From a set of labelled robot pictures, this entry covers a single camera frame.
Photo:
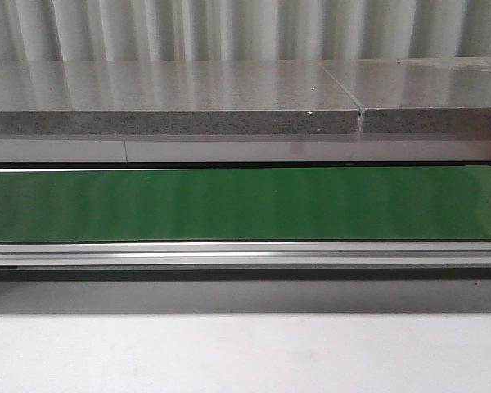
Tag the grey stone ledge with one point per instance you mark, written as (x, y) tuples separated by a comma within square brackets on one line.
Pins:
[(170, 98)]

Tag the green conveyor belt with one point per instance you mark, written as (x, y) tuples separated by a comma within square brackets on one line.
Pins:
[(335, 203)]

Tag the aluminium conveyor frame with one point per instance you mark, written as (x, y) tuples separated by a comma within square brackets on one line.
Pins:
[(244, 261)]

